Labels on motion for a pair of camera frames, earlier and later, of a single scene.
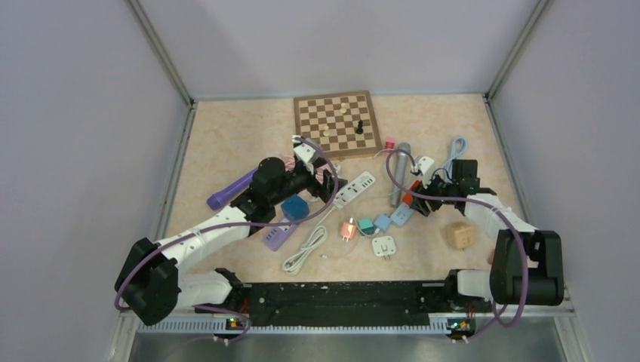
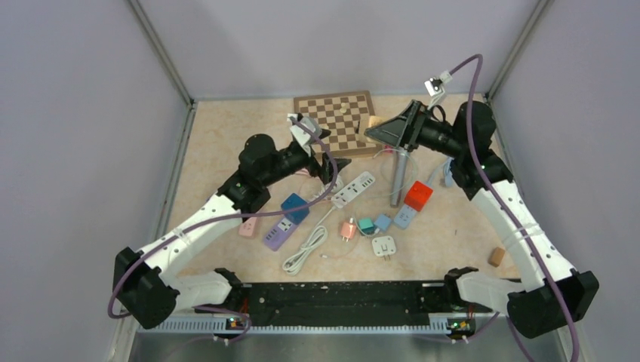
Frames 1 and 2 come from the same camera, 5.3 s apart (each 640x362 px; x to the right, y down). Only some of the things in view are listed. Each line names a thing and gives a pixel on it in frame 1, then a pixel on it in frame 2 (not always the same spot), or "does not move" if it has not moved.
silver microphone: [402, 160] does not move
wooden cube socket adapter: [461, 233] → [374, 120]
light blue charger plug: [383, 222] does not move
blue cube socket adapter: [294, 207] does not move
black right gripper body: [438, 188] → [437, 135]
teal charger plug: [367, 226] does not move
